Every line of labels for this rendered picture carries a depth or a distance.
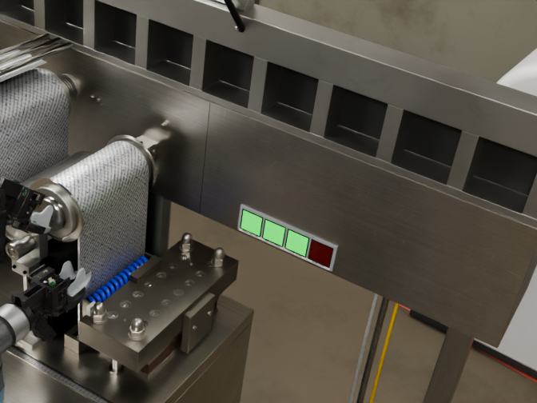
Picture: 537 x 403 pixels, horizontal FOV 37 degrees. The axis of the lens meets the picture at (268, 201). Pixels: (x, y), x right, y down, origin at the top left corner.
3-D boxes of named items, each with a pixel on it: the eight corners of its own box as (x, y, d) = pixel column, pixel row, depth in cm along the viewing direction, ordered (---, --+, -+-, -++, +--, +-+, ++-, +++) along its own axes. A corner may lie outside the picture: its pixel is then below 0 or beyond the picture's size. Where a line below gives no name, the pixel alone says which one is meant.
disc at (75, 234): (29, 226, 174) (25, 168, 166) (31, 225, 174) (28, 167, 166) (82, 253, 168) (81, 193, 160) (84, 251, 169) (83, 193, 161)
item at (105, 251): (77, 305, 178) (77, 237, 168) (143, 254, 196) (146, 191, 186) (79, 305, 178) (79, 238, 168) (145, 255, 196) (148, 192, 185)
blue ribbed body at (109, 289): (82, 308, 179) (82, 296, 177) (141, 261, 195) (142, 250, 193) (94, 314, 178) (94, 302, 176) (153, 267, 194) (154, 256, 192)
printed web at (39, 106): (-42, 276, 198) (-62, 91, 170) (27, 233, 216) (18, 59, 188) (79, 344, 184) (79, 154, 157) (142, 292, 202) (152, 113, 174)
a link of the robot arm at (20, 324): (17, 352, 157) (-14, 334, 160) (33, 339, 160) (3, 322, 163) (15, 323, 153) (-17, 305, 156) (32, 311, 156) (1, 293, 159)
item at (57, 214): (59, 205, 162) (63, 236, 166) (66, 201, 164) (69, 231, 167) (32, 194, 165) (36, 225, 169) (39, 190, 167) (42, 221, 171)
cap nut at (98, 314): (86, 319, 173) (86, 304, 171) (97, 310, 176) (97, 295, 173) (100, 326, 172) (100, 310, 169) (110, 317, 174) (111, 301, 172)
